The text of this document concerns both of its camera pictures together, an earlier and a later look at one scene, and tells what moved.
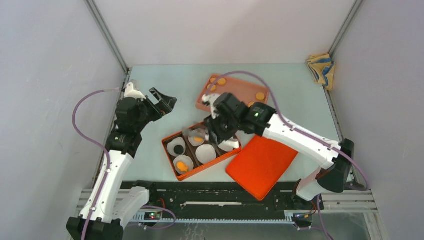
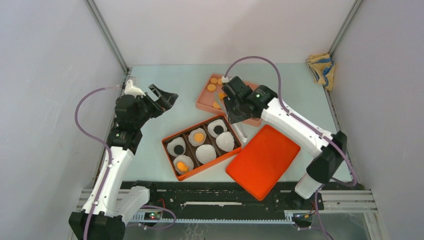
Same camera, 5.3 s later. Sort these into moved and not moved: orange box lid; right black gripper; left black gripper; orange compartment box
Moved: right black gripper
Not moved: orange compartment box; left black gripper; orange box lid
